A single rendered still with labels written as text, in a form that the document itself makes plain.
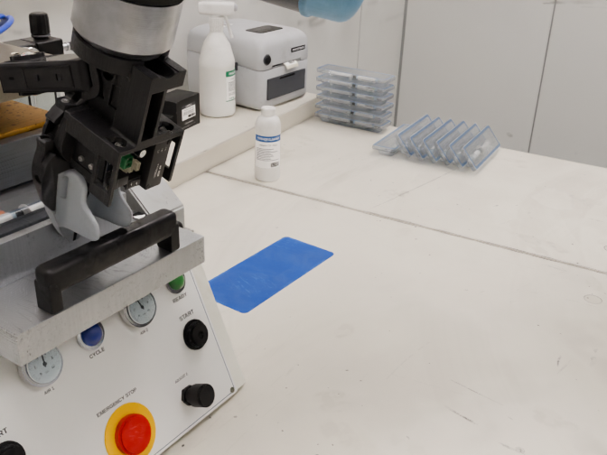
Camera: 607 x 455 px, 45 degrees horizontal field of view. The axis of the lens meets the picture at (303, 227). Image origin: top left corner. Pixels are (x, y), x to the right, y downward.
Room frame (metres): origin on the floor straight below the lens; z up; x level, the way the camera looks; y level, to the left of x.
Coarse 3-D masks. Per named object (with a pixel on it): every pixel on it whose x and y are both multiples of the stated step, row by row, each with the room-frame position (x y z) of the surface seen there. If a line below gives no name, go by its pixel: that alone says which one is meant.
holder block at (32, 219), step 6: (42, 210) 0.64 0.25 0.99; (30, 216) 0.63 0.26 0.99; (36, 216) 0.63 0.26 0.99; (42, 216) 0.63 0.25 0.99; (48, 216) 0.63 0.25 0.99; (18, 222) 0.61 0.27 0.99; (24, 222) 0.61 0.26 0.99; (30, 222) 0.62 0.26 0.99; (36, 222) 0.62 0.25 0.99; (0, 228) 0.60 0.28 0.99; (6, 228) 0.60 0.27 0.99; (12, 228) 0.60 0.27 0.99; (18, 228) 0.60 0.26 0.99; (0, 234) 0.59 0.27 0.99; (6, 234) 0.59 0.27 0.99
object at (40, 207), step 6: (30, 180) 0.69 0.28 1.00; (12, 186) 0.68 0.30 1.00; (36, 204) 0.64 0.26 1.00; (42, 204) 0.64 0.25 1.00; (24, 210) 0.62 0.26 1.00; (30, 210) 0.63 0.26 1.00; (36, 210) 0.63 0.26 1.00; (6, 216) 0.61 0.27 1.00; (12, 216) 0.61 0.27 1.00; (18, 216) 0.62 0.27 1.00; (24, 216) 0.62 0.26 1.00; (0, 222) 0.60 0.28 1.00; (6, 222) 0.61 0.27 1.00; (12, 222) 0.61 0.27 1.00
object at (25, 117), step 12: (0, 108) 0.76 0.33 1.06; (12, 108) 0.76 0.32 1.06; (24, 108) 0.76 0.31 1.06; (36, 108) 0.76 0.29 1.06; (0, 120) 0.72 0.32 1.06; (12, 120) 0.72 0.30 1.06; (24, 120) 0.72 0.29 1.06; (36, 120) 0.72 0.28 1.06; (0, 132) 0.68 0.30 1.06; (12, 132) 0.69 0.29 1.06; (24, 132) 0.70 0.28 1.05
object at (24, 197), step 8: (24, 184) 0.68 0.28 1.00; (32, 184) 0.68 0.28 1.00; (0, 192) 0.66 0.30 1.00; (8, 192) 0.66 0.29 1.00; (16, 192) 0.66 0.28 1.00; (24, 192) 0.66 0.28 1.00; (32, 192) 0.66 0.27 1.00; (0, 200) 0.64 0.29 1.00; (8, 200) 0.64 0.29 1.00; (16, 200) 0.64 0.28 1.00; (24, 200) 0.64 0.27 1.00; (32, 200) 0.64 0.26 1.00; (40, 200) 0.64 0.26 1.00; (0, 208) 0.62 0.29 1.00; (8, 208) 0.62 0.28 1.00; (16, 208) 0.63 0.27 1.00; (24, 208) 0.63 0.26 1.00; (0, 216) 0.61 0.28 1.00
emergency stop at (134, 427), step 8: (128, 416) 0.56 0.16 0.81; (136, 416) 0.57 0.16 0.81; (144, 416) 0.58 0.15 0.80; (120, 424) 0.55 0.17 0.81; (128, 424) 0.56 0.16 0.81; (136, 424) 0.56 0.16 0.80; (144, 424) 0.57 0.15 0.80; (120, 432) 0.55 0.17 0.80; (128, 432) 0.55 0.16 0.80; (136, 432) 0.56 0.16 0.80; (144, 432) 0.56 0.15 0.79; (120, 440) 0.55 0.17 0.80; (128, 440) 0.55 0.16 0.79; (136, 440) 0.55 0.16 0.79; (144, 440) 0.56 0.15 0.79; (120, 448) 0.54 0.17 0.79; (128, 448) 0.54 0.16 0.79; (136, 448) 0.55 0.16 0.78; (144, 448) 0.56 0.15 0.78
